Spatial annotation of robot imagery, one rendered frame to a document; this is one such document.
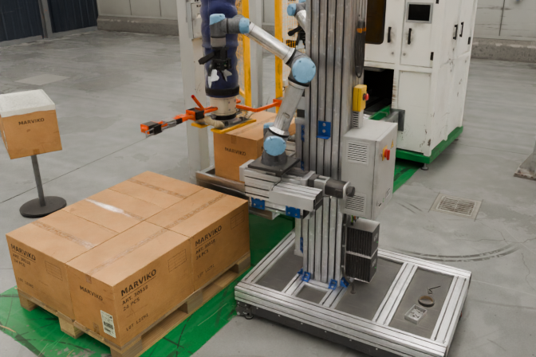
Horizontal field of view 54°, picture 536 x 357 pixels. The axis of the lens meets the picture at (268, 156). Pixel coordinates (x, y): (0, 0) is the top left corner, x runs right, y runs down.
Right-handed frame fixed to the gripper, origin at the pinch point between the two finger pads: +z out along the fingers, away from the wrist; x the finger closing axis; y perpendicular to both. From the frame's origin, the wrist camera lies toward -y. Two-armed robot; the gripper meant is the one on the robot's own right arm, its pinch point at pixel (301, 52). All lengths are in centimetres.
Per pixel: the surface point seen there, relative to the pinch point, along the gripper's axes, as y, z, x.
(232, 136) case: -41, 58, -25
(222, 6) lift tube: -31, -33, -46
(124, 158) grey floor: -259, 152, 83
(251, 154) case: -25, 68, -27
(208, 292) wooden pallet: -29, 150, -81
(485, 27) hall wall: 9, 90, 856
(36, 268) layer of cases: -103, 112, -152
